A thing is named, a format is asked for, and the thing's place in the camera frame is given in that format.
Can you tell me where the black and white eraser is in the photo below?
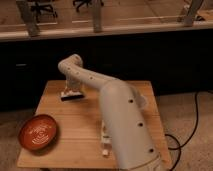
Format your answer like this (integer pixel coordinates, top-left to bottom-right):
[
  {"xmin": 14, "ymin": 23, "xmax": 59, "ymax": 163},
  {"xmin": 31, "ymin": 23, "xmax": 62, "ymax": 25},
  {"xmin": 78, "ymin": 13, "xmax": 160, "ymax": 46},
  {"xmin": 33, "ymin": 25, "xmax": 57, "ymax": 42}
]
[{"xmin": 61, "ymin": 92, "xmax": 84, "ymax": 101}]

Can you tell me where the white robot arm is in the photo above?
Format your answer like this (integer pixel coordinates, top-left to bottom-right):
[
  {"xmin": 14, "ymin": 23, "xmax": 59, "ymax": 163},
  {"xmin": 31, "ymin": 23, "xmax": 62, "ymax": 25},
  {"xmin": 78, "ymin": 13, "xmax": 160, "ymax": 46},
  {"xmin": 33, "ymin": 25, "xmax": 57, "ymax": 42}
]
[{"xmin": 58, "ymin": 54, "xmax": 166, "ymax": 171}]

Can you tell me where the white tube bottle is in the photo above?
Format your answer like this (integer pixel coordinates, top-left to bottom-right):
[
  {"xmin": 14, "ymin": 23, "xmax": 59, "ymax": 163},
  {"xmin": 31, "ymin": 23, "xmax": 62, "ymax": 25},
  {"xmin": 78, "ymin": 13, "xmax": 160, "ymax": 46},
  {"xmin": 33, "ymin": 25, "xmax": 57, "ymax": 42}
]
[{"xmin": 101, "ymin": 122, "xmax": 111, "ymax": 157}]

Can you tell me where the wooden table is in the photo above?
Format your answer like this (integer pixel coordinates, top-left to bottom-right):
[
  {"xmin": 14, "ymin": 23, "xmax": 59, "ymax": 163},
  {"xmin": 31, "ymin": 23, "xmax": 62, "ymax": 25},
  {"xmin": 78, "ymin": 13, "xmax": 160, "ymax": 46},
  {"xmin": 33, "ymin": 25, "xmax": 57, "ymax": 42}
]
[{"xmin": 15, "ymin": 80, "xmax": 173, "ymax": 171}]

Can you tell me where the orange patterned bowl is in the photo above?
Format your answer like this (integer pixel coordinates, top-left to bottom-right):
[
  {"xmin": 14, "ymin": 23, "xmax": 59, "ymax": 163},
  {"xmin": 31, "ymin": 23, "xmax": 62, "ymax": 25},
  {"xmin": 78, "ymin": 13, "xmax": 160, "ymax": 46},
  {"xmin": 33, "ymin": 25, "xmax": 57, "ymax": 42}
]
[{"xmin": 18, "ymin": 114, "xmax": 57, "ymax": 151}]

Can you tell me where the right office chair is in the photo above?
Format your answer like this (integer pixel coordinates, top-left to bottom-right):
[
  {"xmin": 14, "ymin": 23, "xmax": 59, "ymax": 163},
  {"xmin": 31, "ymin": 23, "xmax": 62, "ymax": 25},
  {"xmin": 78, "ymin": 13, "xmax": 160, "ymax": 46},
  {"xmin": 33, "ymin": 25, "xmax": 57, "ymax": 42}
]
[{"xmin": 72, "ymin": 0, "xmax": 104, "ymax": 13}]

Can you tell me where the office chair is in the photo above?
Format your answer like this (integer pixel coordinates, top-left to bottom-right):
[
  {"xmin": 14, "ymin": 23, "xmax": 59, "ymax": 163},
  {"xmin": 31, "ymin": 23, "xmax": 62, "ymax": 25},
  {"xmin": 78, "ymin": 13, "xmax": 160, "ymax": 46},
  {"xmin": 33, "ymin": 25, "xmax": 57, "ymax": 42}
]
[
  {"xmin": 72, "ymin": 0, "xmax": 104, "ymax": 13},
  {"xmin": 27, "ymin": 0, "xmax": 58, "ymax": 23}
]

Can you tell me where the left office chair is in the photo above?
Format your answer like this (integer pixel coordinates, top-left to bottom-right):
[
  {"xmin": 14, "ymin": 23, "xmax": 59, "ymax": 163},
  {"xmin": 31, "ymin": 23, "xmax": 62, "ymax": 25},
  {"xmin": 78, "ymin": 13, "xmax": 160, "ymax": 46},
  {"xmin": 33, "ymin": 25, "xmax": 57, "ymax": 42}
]
[{"xmin": 27, "ymin": 0, "xmax": 58, "ymax": 23}]

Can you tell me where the middle metal post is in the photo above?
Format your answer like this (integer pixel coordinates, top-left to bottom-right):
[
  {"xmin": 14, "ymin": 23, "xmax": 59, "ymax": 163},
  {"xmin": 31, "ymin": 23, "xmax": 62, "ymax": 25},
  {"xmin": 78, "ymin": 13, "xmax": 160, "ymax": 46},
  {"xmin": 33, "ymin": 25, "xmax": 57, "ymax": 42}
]
[{"xmin": 92, "ymin": 0, "xmax": 102, "ymax": 33}]

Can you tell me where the metal post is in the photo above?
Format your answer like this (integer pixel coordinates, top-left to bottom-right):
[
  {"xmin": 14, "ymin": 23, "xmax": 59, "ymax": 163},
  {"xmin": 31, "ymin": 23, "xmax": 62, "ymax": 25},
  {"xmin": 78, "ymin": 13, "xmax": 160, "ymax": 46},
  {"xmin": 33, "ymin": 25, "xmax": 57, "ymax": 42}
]
[
  {"xmin": 183, "ymin": 0, "xmax": 203, "ymax": 27},
  {"xmin": 92, "ymin": 0, "xmax": 102, "ymax": 33},
  {"xmin": 16, "ymin": 0, "xmax": 40, "ymax": 37}
]

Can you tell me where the left metal post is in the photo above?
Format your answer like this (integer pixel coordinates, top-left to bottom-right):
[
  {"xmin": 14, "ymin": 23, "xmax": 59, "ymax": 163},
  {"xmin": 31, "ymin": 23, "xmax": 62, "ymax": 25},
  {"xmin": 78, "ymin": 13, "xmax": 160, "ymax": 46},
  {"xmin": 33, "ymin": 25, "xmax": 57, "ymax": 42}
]
[{"xmin": 16, "ymin": 0, "xmax": 40, "ymax": 37}]

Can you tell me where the black cable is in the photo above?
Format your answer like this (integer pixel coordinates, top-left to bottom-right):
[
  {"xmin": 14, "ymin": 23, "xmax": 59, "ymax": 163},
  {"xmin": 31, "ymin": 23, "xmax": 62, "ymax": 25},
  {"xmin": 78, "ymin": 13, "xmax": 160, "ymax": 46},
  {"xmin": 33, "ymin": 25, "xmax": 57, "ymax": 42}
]
[{"xmin": 164, "ymin": 91, "xmax": 200, "ymax": 171}]

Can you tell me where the right metal post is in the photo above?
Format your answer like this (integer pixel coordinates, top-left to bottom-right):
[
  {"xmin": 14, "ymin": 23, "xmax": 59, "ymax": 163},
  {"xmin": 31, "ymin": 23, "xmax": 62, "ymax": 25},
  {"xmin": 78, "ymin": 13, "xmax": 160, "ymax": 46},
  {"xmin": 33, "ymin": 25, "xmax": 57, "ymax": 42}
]
[{"xmin": 183, "ymin": 0, "xmax": 203, "ymax": 27}]

